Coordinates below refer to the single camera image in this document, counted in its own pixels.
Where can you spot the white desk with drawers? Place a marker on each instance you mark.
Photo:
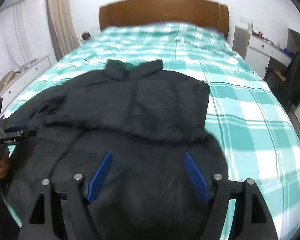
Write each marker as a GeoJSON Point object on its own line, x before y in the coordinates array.
{"type": "Point", "coordinates": [261, 48]}

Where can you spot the white sheer curtain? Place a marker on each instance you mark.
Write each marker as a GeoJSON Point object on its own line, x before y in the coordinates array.
{"type": "Point", "coordinates": [17, 37]}

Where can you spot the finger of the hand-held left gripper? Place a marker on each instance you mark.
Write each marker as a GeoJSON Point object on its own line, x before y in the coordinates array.
{"type": "Point", "coordinates": [27, 134]}
{"type": "Point", "coordinates": [17, 128]}

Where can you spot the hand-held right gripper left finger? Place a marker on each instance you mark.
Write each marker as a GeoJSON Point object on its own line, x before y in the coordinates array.
{"type": "Point", "coordinates": [100, 177]}

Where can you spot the beige cloth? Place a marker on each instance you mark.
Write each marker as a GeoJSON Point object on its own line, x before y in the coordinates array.
{"type": "Point", "coordinates": [7, 80]}

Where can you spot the bed with green plaid sheet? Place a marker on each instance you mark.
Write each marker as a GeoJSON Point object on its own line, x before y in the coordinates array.
{"type": "Point", "coordinates": [240, 110]}

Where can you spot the red item on desk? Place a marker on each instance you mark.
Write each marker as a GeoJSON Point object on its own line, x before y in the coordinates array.
{"type": "Point", "coordinates": [258, 33]}

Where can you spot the blue item on desk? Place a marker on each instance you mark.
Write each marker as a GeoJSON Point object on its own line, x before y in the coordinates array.
{"type": "Point", "coordinates": [287, 51]}

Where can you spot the small white fan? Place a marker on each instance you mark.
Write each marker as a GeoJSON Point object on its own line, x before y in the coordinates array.
{"type": "Point", "coordinates": [85, 36]}

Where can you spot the dark jacket on chair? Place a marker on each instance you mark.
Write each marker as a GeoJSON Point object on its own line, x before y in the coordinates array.
{"type": "Point", "coordinates": [296, 80]}

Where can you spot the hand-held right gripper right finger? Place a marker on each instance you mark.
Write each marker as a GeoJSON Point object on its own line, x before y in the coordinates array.
{"type": "Point", "coordinates": [196, 177]}

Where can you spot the person's left hand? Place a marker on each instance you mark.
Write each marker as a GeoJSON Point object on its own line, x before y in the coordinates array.
{"type": "Point", "coordinates": [2, 166]}

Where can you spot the clear bottle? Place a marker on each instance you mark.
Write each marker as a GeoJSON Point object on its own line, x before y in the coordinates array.
{"type": "Point", "coordinates": [250, 25]}

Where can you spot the long white drawer cabinet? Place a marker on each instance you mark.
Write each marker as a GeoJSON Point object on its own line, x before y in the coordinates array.
{"type": "Point", "coordinates": [27, 75]}

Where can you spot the wooden headboard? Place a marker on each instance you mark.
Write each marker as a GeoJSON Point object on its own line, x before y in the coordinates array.
{"type": "Point", "coordinates": [165, 10]}

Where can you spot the wooden stool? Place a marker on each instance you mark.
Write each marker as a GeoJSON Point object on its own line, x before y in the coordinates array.
{"type": "Point", "coordinates": [280, 75]}

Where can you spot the black puffer jacket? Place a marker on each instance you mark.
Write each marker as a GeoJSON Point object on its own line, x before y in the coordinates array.
{"type": "Point", "coordinates": [140, 100]}

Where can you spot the beige curtain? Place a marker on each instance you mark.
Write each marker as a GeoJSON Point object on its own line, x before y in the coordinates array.
{"type": "Point", "coordinates": [61, 17]}

